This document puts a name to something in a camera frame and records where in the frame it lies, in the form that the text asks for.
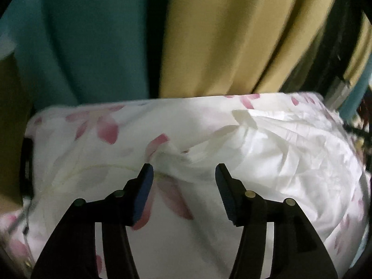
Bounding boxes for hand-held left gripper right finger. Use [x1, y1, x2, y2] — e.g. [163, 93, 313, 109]
[215, 163, 339, 279]

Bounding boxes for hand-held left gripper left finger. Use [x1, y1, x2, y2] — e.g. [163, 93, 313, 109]
[30, 163, 154, 279]

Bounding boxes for white garment with dark collar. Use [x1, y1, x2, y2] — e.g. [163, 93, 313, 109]
[158, 109, 368, 245]

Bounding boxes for floral bed sheet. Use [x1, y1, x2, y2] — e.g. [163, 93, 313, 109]
[0, 91, 369, 279]

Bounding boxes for cardboard box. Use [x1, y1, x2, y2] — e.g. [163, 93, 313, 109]
[0, 55, 33, 210]

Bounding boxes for black framed glass door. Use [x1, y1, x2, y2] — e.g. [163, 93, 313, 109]
[279, 0, 367, 109]

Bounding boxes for yellow curtain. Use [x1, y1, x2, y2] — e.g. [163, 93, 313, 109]
[158, 0, 341, 99]
[340, 14, 372, 85]

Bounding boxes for teal curtain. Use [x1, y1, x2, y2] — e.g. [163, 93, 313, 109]
[0, 0, 175, 112]
[339, 76, 372, 117]

